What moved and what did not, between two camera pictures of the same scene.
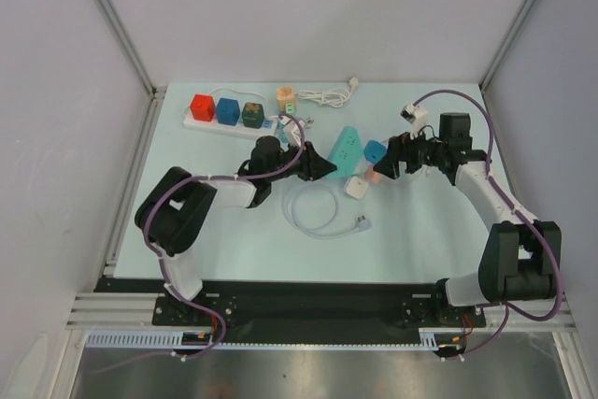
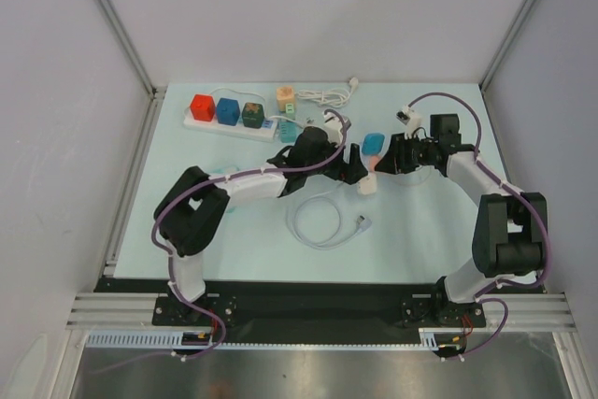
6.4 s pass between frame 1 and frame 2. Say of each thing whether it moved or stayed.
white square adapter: moved
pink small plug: moved
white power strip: stayed
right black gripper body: stayed
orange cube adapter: stayed
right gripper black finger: stayed
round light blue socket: moved
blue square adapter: moved
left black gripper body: moved
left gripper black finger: moved
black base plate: stayed
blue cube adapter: stayed
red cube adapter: stayed
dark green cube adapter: stayed
